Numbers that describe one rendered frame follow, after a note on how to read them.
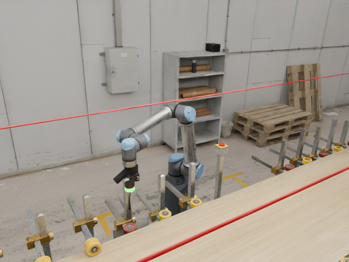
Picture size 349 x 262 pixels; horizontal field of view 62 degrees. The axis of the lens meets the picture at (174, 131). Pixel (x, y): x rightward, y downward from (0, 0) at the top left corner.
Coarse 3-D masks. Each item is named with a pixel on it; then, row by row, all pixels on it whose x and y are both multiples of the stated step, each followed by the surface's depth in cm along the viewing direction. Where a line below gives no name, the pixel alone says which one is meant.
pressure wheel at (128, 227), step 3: (129, 222) 181; (126, 225) 178; (129, 225) 179; (132, 225) 179; (135, 225) 179; (123, 228) 176; (126, 228) 176; (129, 228) 176; (132, 228) 176; (135, 228) 176; (126, 231) 174; (129, 231) 174; (132, 231) 175
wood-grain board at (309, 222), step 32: (320, 160) 265; (256, 192) 215; (288, 192) 216; (320, 192) 217; (160, 224) 181; (192, 224) 182; (256, 224) 183; (288, 224) 183; (320, 224) 184; (96, 256) 156; (128, 256) 157; (160, 256) 157; (192, 256) 158; (224, 256) 158; (256, 256) 159; (288, 256) 159; (320, 256) 160
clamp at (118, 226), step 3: (132, 216) 192; (120, 219) 189; (123, 219) 189; (132, 219) 189; (135, 219) 191; (114, 222) 186; (120, 222) 186; (123, 222) 186; (126, 222) 187; (132, 222) 190; (135, 222) 190; (114, 225) 188; (117, 225) 184; (120, 225) 185; (117, 228) 185; (120, 228) 186
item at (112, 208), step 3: (108, 198) 212; (105, 201) 209; (108, 201) 208; (108, 204) 205; (111, 204) 205; (108, 207) 206; (111, 207) 202; (114, 207) 202; (111, 210) 200; (114, 210) 199; (114, 213) 196; (117, 213) 196; (114, 216) 197; (117, 216) 193; (120, 216) 193; (117, 219) 192; (123, 225) 185
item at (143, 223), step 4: (140, 220) 199; (144, 220) 201; (148, 220) 203; (136, 224) 198; (140, 224) 200; (144, 224) 202; (148, 224) 204; (140, 228) 202; (116, 232) 192; (120, 232) 193; (116, 236) 193
